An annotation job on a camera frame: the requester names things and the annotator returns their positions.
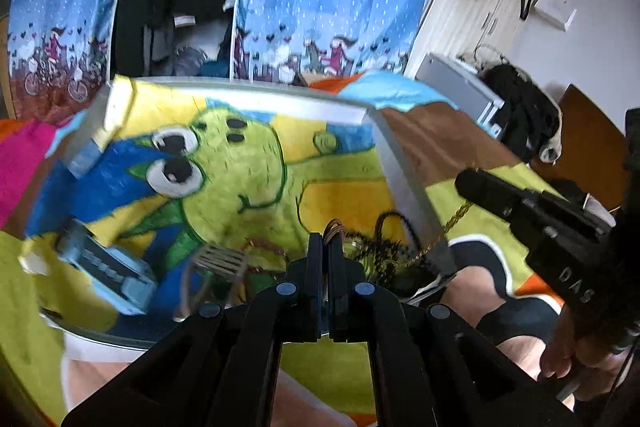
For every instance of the white wooden wardrobe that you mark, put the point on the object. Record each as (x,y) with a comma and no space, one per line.
(475,30)

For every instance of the grey tray with dinosaur picture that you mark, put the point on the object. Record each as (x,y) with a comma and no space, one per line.
(266,169)

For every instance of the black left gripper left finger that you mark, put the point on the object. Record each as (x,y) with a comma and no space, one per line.
(220,366)

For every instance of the white paper bag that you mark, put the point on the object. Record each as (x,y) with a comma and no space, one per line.
(559,13)

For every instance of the right hand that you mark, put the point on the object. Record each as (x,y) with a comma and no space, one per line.
(605,369)

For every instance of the black clothes pile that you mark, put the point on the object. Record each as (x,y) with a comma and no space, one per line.
(530,120)

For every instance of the grey white box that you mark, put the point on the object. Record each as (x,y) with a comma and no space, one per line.
(462,86)

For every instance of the colourful patterned bedspread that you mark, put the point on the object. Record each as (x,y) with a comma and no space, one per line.
(495,292)

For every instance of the blue dotted left curtain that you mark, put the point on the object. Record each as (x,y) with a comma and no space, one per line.
(58,55)

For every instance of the brown wooden headboard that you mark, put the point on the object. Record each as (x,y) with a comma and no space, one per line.
(593,151)

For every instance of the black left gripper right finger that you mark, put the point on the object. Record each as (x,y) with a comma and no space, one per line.
(428,366)

